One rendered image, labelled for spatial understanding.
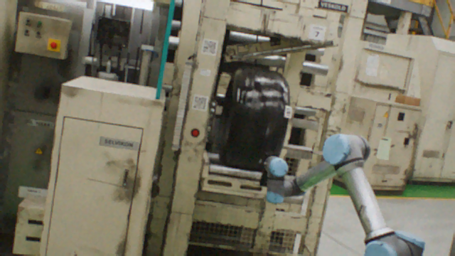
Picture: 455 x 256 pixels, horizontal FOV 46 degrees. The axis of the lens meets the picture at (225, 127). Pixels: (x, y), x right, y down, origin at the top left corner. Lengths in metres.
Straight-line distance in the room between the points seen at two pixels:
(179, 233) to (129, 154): 0.90
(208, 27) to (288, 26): 0.54
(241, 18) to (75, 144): 1.32
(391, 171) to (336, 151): 5.48
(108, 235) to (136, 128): 0.45
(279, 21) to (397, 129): 4.55
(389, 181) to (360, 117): 0.99
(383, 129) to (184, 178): 4.70
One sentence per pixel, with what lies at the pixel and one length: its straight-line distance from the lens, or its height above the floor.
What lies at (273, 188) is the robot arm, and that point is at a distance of 2.30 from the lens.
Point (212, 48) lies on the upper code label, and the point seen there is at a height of 1.51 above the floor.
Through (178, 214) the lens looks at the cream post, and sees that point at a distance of 2.89.
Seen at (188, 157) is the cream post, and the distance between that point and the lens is 2.81.
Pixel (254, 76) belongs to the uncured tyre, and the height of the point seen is 1.40.
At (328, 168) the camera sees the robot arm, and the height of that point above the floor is 1.10.
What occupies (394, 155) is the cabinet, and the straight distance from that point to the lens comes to 7.47.
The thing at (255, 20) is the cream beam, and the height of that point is 1.70.
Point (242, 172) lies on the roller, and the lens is 2.77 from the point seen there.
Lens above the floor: 1.49
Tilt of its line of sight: 8 degrees down
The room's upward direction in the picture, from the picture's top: 10 degrees clockwise
